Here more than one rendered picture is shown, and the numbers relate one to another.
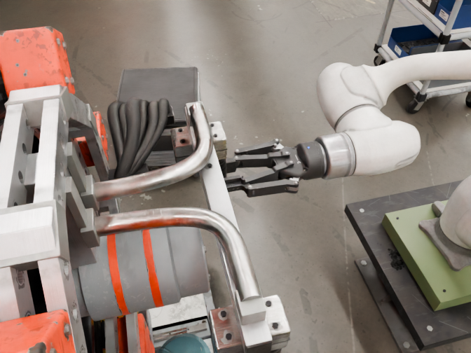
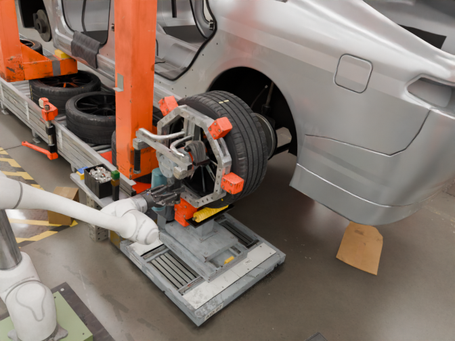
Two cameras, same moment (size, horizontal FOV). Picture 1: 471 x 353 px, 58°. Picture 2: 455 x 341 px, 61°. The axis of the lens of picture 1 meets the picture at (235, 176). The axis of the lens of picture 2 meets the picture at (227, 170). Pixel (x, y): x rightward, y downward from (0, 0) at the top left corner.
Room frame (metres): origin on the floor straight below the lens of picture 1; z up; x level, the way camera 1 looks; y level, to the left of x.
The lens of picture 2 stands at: (1.95, -0.74, 1.93)
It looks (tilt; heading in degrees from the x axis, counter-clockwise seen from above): 31 degrees down; 143
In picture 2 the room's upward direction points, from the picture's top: 9 degrees clockwise
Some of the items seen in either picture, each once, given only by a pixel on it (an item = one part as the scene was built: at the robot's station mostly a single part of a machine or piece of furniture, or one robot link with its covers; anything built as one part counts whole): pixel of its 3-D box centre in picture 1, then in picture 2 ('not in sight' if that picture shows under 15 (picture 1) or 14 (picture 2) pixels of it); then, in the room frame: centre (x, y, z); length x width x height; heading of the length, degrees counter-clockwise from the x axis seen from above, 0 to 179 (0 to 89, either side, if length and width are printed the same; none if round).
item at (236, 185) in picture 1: (238, 189); not in sight; (0.52, -0.01, 0.83); 0.05 x 0.03 x 0.01; 104
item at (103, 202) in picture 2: not in sight; (98, 187); (-0.14, -0.16, 0.44); 0.43 x 0.17 x 0.03; 14
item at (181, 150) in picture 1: (198, 143); (183, 170); (0.54, 0.06, 0.93); 0.09 x 0.05 x 0.05; 104
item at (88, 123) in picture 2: not in sight; (105, 116); (-1.27, 0.24, 0.39); 0.66 x 0.66 x 0.24
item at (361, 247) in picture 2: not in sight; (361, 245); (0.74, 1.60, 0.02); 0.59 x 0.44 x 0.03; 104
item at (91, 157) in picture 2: not in sight; (53, 129); (-1.36, -0.19, 0.28); 2.47 x 0.09 x 0.22; 14
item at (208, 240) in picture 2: not in sight; (203, 220); (0.29, 0.39, 0.32); 0.40 x 0.30 x 0.28; 14
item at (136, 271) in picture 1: (137, 265); (181, 161); (0.35, 0.15, 0.85); 0.21 x 0.14 x 0.14; 104
